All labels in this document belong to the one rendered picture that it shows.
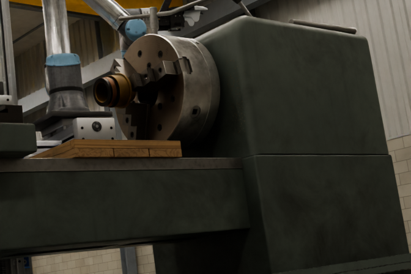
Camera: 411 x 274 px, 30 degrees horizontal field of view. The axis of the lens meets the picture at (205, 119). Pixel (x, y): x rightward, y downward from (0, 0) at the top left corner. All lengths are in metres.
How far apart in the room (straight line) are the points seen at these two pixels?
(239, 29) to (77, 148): 0.61
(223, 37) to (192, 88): 0.20
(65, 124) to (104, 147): 0.83
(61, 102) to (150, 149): 0.87
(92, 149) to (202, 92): 0.41
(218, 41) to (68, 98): 0.71
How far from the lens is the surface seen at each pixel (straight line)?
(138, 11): 2.90
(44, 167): 1.64
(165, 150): 1.82
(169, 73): 1.94
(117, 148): 1.74
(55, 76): 2.64
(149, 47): 2.07
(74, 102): 2.60
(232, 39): 2.05
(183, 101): 1.94
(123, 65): 2.11
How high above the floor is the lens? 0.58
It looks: 11 degrees up
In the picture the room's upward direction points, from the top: 8 degrees counter-clockwise
